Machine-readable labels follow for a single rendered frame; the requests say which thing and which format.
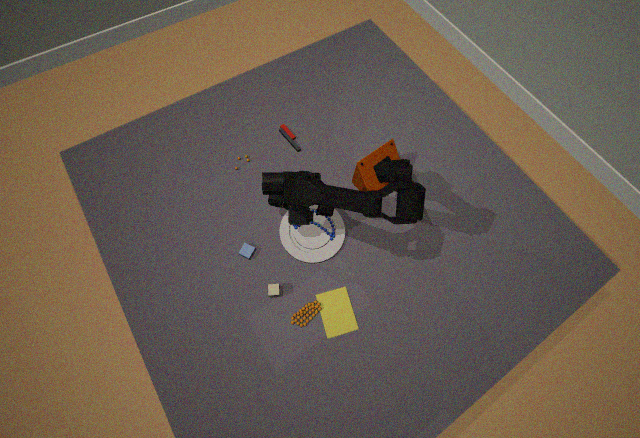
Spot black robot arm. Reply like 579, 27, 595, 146
262, 156, 426, 225

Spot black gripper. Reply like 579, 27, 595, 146
268, 195, 334, 217

